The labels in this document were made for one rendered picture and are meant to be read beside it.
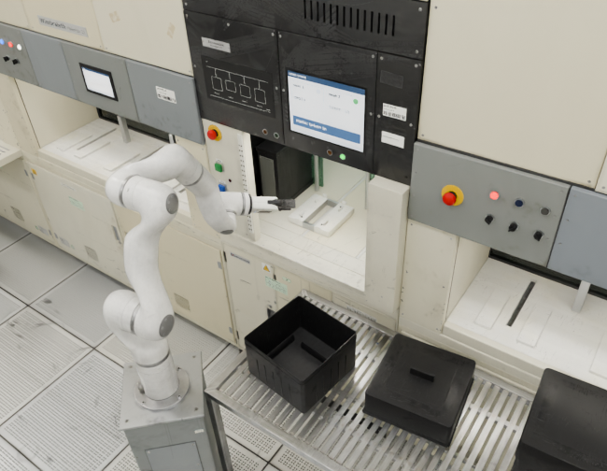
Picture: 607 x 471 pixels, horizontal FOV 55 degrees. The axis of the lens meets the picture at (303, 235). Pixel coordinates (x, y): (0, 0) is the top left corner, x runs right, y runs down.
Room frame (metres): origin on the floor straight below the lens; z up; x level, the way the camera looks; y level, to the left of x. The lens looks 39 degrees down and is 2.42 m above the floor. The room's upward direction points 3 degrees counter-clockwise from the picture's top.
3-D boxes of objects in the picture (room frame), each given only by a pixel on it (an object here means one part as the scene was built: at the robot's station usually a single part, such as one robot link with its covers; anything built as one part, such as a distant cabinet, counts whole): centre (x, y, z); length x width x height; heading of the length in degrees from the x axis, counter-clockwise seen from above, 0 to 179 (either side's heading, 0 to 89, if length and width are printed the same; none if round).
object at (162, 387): (1.26, 0.52, 0.85); 0.19 x 0.19 x 0.18
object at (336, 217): (2.05, -0.08, 0.89); 0.22 x 0.21 x 0.04; 143
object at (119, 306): (1.27, 0.55, 1.07); 0.19 x 0.12 x 0.24; 61
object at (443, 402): (1.18, -0.36, 0.83); 0.29 x 0.29 x 0.13; 60
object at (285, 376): (1.32, 0.03, 0.85); 0.28 x 0.28 x 0.17; 45
